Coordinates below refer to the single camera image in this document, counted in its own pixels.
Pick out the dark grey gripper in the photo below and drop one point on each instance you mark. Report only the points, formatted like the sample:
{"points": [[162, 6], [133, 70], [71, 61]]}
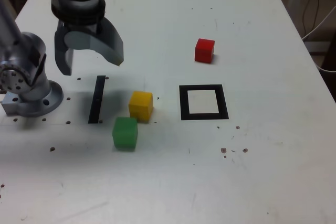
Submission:
{"points": [[81, 26]]}

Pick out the yellow cube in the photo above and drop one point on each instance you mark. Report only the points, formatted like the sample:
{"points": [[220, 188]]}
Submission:
{"points": [[140, 106]]}

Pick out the green cube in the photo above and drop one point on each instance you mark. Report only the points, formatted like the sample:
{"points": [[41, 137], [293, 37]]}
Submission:
{"points": [[124, 134]]}

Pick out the red cube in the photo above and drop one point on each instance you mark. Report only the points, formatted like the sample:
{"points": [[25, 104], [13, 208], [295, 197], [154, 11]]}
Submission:
{"points": [[204, 52]]}

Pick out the black tape square outline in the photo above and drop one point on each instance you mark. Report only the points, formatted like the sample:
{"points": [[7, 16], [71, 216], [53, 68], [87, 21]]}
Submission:
{"points": [[183, 103]]}

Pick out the black tape strip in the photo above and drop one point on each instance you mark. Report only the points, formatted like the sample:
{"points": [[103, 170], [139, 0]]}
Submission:
{"points": [[96, 98]]}

